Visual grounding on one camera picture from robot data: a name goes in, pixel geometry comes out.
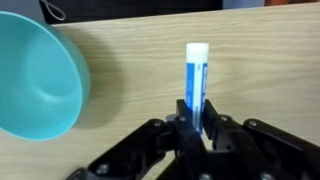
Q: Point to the teal plastic bowl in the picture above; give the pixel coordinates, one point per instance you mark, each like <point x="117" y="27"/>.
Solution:
<point x="36" y="80"/>

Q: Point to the grey box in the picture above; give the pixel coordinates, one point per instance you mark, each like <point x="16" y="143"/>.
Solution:
<point x="243" y="3"/>

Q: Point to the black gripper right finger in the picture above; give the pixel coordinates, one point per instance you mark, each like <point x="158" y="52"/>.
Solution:
<point x="253" y="146"/>

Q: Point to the blue and white marker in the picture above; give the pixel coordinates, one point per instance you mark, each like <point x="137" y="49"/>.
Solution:
<point x="197" y="80"/>

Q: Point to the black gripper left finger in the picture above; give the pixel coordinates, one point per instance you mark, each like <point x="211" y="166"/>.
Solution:
<point x="160" y="146"/>

